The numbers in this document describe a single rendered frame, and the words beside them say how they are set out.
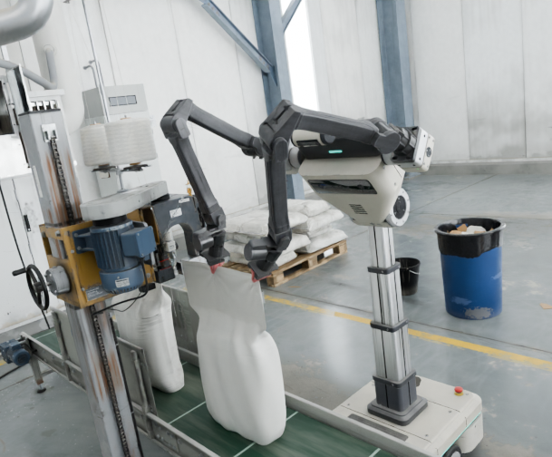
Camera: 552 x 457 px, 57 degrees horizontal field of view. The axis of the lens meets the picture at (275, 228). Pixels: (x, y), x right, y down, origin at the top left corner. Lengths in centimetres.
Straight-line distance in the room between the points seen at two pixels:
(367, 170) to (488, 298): 226
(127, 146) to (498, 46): 851
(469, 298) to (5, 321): 371
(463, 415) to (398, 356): 40
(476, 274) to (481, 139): 643
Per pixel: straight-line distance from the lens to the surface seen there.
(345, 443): 211
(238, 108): 770
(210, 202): 188
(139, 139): 189
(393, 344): 226
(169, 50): 715
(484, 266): 380
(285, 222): 161
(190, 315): 293
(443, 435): 237
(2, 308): 485
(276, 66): 800
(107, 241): 186
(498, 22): 989
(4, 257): 478
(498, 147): 995
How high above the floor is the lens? 163
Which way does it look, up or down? 13 degrees down
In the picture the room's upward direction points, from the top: 8 degrees counter-clockwise
